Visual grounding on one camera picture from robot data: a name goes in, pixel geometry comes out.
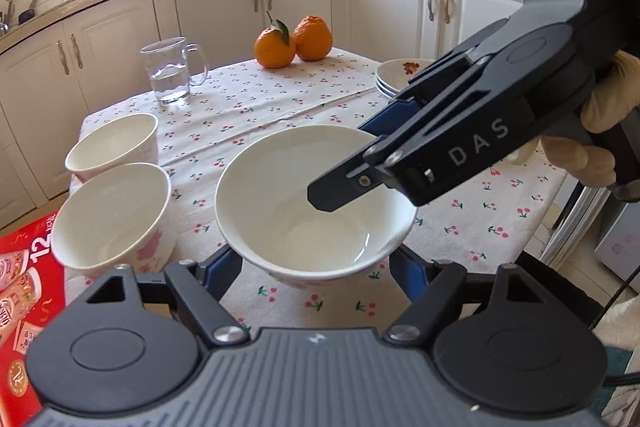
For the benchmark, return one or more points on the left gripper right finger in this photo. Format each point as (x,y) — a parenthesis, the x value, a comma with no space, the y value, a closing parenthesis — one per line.
(434,289)

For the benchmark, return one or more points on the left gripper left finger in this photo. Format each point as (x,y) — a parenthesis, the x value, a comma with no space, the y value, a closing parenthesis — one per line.
(198,287)

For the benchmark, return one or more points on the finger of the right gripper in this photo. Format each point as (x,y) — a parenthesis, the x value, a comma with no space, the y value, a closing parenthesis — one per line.
(391,117)
(345,182)

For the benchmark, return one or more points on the large white fruit-print plate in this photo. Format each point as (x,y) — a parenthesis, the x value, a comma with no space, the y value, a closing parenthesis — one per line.
(393,76)

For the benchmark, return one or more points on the white floral bowl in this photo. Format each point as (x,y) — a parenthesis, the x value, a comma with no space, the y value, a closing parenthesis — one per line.
(264,213)
(122,141)
(121,217)

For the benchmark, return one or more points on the white kitchen cabinets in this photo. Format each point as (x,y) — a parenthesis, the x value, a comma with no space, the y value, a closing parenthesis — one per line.
(84,55)

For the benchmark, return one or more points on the right gloved hand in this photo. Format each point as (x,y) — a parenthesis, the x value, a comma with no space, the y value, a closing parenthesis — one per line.
(610,102)

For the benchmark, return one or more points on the cherry print tablecloth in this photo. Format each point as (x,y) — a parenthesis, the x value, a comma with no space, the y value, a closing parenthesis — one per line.
(501,213)

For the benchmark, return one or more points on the orange without leaf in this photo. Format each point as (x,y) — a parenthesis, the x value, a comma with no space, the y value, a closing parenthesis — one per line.
(313,39)

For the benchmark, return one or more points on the orange with leaf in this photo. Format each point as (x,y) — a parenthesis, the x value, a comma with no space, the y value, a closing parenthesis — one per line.
(274,48)

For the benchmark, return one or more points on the red drink carton box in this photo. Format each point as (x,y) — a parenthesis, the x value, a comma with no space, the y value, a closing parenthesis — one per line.
(32,293)

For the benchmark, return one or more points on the glass mug with water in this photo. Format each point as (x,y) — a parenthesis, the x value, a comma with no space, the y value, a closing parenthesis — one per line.
(167,64)

